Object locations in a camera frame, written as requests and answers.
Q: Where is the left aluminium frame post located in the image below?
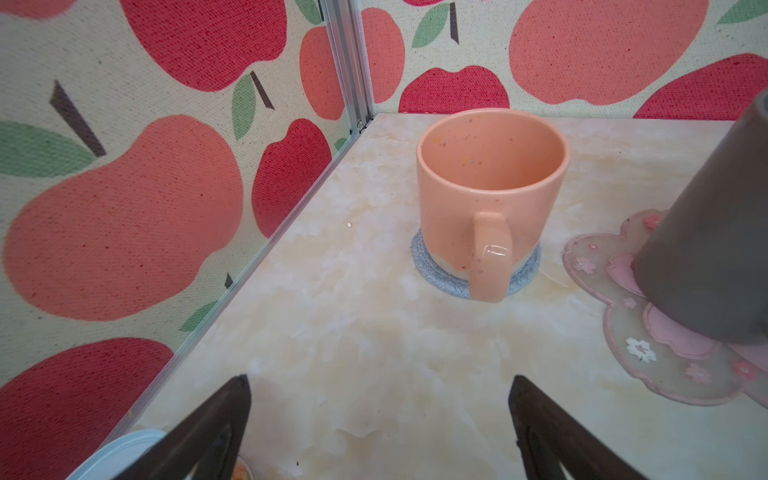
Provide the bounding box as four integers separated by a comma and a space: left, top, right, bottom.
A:
317, 0, 375, 134

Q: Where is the pink flower coaster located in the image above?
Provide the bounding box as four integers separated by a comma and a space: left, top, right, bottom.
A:
562, 210, 767, 406

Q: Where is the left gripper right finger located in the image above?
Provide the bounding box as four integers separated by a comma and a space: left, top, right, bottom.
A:
508, 375, 644, 479

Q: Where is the grey mug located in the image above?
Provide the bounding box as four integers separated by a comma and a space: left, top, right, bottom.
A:
634, 91, 767, 345

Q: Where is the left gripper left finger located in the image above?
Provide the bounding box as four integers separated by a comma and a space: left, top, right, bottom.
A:
116, 375, 252, 480

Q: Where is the grey woven round coaster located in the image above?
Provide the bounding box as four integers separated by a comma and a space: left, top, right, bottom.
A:
410, 230, 542, 300

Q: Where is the orange mug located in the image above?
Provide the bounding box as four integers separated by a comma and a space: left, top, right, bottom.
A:
416, 108, 570, 303

